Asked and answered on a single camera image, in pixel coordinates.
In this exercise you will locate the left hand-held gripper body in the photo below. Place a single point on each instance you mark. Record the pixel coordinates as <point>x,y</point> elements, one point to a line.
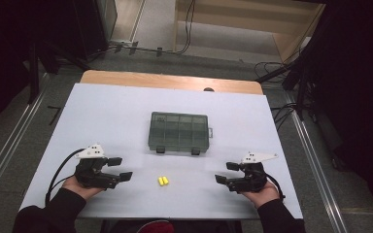
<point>90,174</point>

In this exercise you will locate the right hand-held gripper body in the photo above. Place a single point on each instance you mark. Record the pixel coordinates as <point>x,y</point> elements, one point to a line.
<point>251,178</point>

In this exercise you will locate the clear grey compartment box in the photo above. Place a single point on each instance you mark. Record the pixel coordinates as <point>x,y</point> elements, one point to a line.
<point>178,132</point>

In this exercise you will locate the person's left hand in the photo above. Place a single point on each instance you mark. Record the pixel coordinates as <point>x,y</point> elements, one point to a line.
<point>77,191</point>

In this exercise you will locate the person's right hand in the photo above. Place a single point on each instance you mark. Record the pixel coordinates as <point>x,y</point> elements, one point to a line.
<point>264,195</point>

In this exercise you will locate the person's legs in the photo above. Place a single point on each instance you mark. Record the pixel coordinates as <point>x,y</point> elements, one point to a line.
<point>200,227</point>

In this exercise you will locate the red rounded item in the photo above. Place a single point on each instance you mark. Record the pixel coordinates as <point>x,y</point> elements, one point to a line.
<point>157,227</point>

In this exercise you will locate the black metal stand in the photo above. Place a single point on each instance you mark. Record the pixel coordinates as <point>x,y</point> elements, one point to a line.
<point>34,74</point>
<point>301,90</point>

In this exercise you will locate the dark curtain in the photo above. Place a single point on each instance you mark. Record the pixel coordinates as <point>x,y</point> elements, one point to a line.
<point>0,48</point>
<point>362,97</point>

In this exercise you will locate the black cabinet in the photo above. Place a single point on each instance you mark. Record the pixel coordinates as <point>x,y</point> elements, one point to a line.
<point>84,26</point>

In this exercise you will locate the wooden shelf unit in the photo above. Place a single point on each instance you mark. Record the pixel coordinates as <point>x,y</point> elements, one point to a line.
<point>233,14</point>

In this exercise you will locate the metal floor rail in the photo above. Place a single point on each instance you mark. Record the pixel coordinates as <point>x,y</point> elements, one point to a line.
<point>315,165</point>
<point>11,145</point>

